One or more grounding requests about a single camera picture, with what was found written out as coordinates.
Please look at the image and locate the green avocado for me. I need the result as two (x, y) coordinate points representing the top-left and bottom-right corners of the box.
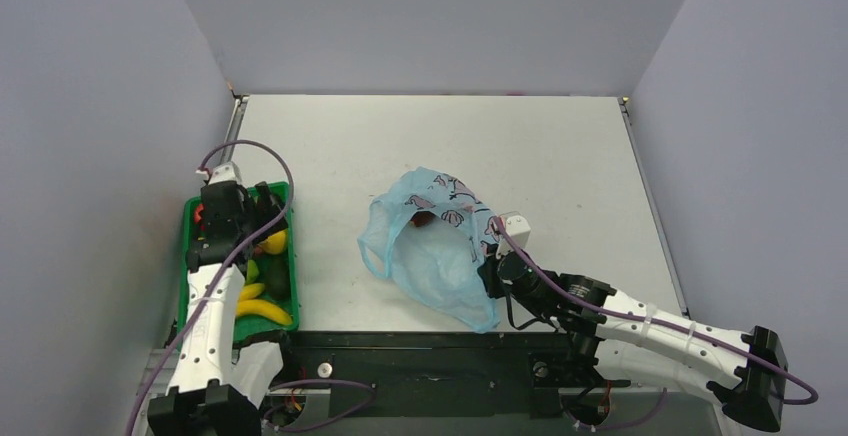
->
(263, 256), (291, 301)

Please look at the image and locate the light blue plastic bag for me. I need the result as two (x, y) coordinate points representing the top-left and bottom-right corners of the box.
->
(357, 167), (500, 333)

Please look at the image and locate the dark red apple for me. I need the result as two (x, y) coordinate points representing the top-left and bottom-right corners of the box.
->
(410, 211), (436, 228)

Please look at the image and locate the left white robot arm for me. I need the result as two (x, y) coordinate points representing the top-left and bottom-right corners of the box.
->
(146, 181), (299, 435)

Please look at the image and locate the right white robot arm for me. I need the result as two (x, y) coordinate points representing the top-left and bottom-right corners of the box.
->
(478, 252), (788, 432)

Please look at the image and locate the yellow pear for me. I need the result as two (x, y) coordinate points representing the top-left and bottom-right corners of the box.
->
(258, 229), (288, 256)

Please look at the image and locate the green lime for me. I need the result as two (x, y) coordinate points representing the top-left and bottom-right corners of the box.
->
(245, 260), (260, 285)

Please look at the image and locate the yellow banana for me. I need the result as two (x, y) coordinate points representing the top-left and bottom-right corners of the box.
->
(235, 299), (293, 326)
(238, 283), (266, 301)

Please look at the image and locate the green plastic tray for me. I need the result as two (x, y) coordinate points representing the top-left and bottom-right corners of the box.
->
(172, 182), (300, 347)

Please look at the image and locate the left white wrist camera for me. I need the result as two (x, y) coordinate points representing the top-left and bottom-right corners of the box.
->
(195, 162), (242, 185)

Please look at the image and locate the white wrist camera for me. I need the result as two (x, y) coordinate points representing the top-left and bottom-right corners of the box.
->
(497, 212), (531, 254)
(195, 162), (242, 185)

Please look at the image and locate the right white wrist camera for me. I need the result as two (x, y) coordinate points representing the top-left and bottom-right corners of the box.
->
(497, 212), (531, 254)

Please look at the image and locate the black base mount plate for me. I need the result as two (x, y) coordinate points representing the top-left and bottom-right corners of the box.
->
(271, 331), (632, 419)

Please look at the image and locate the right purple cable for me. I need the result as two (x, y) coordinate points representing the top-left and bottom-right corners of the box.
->
(492, 218), (820, 406)

